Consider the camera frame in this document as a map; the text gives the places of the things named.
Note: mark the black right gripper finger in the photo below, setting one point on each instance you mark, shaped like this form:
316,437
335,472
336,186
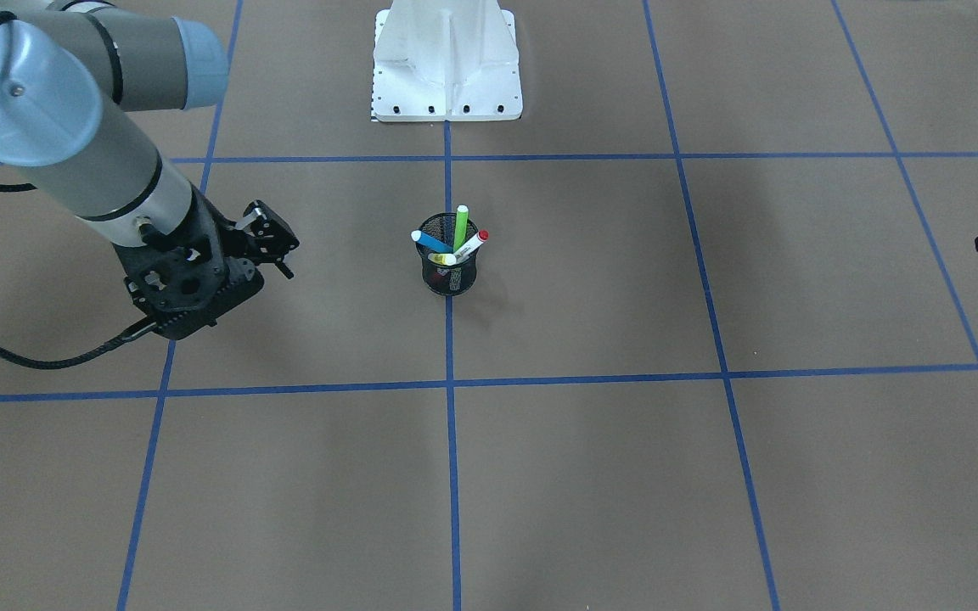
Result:
269,241
257,217

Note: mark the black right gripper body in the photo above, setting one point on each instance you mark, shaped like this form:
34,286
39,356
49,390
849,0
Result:
264,235

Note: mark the blue marker pen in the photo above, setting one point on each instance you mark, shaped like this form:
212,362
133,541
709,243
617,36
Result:
431,243

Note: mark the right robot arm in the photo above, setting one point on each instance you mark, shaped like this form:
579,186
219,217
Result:
71,75

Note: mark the black mesh pen cup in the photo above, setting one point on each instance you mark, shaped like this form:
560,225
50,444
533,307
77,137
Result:
446,280

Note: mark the yellow highlighter pen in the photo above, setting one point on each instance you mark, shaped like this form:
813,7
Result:
442,259

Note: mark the green highlighter pen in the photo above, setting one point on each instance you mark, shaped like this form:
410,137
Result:
461,220

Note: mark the white red-capped marker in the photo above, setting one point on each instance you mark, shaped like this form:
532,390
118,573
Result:
470,247

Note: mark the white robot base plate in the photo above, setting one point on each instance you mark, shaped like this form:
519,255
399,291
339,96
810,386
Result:
446,61

